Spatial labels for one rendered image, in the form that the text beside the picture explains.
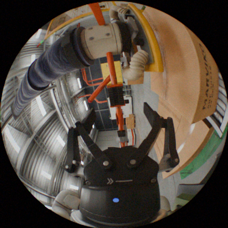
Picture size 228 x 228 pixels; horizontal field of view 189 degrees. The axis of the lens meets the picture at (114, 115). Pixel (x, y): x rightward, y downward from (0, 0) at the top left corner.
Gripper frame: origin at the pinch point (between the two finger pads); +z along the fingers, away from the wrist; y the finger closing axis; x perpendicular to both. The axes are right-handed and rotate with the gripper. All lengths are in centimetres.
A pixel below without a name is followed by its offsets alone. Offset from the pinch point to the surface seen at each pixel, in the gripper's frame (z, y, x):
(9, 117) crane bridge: -13, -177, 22
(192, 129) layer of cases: 14, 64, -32
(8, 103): 23, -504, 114
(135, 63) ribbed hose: 2.7, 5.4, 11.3
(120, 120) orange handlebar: 11.1, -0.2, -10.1
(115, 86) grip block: 10.2, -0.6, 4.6
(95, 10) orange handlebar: -4.0, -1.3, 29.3
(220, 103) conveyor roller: -8, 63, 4
